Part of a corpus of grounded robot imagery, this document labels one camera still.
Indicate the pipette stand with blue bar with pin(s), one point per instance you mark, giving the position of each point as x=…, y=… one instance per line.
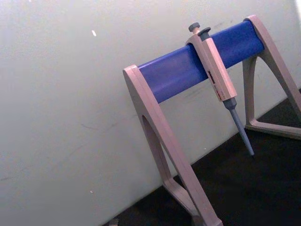
x=175, y=75

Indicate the black table cloth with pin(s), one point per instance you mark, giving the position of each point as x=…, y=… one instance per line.
x=247, y=183

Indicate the beige pipette with grey tip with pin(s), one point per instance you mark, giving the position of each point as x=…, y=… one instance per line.
x=217, y=73

